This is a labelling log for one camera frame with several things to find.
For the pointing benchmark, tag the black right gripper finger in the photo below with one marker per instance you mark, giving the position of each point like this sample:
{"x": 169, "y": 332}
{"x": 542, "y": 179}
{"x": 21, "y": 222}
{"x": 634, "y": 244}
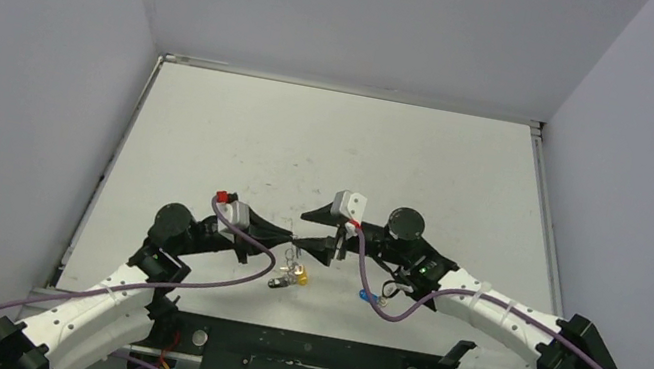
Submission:
{"x": 322, "y": 251}
{"x": 323, "y": 215}

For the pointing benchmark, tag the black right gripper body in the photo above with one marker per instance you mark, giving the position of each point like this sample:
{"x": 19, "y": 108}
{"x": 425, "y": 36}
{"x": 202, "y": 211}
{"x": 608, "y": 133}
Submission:
{"x": 342, "y": 239}

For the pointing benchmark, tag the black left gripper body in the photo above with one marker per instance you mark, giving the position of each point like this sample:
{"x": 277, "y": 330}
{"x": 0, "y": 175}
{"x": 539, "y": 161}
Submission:
{"x": 217, "y": 242}

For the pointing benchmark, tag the perforated metal key plate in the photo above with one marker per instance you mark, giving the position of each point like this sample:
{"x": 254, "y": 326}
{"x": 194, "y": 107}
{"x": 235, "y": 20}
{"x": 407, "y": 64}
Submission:
{"x": 291, "y": 262}

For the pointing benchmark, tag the yellow key tag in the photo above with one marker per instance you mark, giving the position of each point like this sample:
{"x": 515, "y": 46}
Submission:
{"x": 300, "y": 276}

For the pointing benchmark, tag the black key tag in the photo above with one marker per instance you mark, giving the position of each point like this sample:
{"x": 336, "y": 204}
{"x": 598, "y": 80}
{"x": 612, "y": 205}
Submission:
{"x": 278, "y": 283}

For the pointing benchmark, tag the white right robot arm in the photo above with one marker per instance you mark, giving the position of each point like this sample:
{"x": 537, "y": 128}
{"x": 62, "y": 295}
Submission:
{"x": 535, "y": 339}

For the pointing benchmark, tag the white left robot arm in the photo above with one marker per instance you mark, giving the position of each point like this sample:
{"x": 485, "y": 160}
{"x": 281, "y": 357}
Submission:
{"x": 84, "y": 327}

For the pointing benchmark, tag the solid blue key tag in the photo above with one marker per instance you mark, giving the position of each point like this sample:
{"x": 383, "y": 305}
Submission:
{"x": 369, "y": 297}

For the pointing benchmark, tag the silver key on blue tag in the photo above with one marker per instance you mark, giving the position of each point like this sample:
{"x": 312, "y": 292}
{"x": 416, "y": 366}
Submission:
{"x": 383, "y": 298}

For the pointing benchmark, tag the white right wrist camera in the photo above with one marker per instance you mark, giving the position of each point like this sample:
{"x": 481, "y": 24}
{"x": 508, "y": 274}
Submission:
{"x": 349, "y": 205}

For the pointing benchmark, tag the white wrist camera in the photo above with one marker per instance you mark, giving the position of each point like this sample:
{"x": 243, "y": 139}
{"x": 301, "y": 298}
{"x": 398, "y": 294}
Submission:
{"x": 230, "y": 211}
{"x": 349, "y": 205}

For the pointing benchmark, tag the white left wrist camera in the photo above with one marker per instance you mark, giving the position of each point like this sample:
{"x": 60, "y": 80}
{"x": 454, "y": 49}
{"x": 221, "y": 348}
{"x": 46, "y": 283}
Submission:
{"x": 230, "y": 211}

